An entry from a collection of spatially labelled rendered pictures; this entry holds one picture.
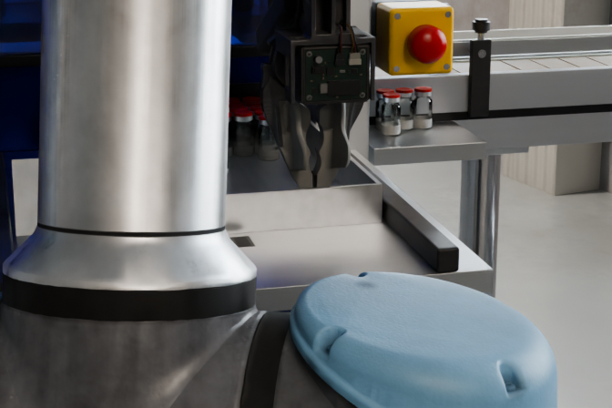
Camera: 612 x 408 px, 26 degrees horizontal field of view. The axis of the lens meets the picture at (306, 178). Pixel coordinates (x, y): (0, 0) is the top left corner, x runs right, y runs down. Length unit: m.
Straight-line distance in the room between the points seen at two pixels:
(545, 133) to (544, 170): 2.92
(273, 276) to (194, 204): 0.46
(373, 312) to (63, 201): 0.14
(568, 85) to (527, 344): 1.06
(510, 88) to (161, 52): 1.05
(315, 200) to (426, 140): 0.34
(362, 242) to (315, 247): 0.04
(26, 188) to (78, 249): 0.59
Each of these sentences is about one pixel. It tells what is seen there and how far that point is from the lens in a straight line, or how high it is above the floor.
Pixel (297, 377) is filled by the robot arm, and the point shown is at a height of 1.00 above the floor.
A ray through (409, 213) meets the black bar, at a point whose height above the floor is 0.90.
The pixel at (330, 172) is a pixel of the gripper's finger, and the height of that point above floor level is 0.93.
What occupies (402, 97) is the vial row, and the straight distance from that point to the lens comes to 1.51.
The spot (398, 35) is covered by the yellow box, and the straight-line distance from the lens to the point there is 1.41.
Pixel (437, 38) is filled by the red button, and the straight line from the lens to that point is 1.39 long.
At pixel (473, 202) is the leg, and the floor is 0.76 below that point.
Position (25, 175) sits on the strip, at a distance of 1.17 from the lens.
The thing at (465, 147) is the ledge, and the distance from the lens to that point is 1.47.
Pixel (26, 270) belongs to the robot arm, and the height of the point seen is 1.04.
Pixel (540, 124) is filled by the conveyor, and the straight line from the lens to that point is 1.61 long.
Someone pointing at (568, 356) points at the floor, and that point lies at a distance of 3.20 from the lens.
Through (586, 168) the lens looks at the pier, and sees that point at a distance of 4.56.
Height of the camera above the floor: 1.23
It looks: 15 degrees down
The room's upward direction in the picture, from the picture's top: straight up
